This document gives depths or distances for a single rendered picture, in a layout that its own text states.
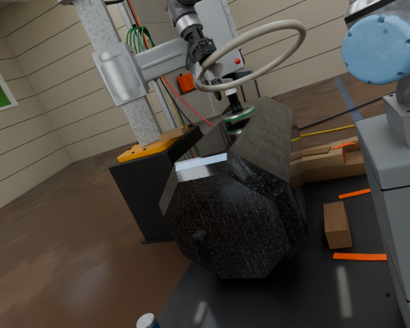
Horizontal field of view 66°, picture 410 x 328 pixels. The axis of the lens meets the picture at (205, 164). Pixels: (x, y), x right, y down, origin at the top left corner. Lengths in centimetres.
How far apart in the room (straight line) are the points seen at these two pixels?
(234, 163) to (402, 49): 95
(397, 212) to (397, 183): 8
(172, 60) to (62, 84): 651
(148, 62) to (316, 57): 464
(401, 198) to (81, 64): 792
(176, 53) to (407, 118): 191
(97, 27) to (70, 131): 676
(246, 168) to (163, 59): 131
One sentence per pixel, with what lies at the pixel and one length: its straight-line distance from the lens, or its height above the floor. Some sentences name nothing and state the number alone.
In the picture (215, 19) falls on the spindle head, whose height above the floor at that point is 141.
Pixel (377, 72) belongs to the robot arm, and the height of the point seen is 108.
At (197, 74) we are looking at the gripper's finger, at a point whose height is 119.
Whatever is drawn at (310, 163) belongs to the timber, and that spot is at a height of 18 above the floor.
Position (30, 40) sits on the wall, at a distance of 919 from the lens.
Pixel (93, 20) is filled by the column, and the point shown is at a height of 176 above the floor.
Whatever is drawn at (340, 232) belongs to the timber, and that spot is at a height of 12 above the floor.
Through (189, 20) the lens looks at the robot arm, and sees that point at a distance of 123.
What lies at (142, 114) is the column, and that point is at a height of 103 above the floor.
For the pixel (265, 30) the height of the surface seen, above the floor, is 125.
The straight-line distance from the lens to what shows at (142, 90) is 248.
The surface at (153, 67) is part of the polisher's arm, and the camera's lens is 253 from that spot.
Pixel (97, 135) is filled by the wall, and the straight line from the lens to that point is 870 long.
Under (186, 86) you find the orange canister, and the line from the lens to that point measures 515.
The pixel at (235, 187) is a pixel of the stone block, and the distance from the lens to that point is 151.
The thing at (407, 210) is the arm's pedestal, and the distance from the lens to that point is 93.
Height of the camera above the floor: 124
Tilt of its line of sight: 17 degrees down
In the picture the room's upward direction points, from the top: 23 degrees counter-clockwise
